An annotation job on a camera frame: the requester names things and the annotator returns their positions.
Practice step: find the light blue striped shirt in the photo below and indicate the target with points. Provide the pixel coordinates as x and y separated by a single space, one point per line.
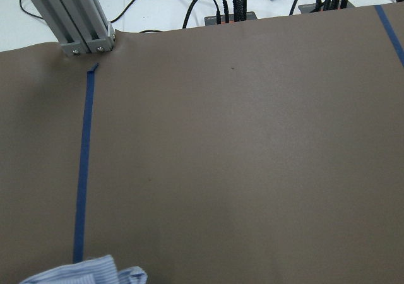
98 270

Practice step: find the far black USB hub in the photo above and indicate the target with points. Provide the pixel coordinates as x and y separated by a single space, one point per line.
212 20

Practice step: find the aluminium camera post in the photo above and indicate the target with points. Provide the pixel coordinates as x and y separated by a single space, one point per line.
80 26

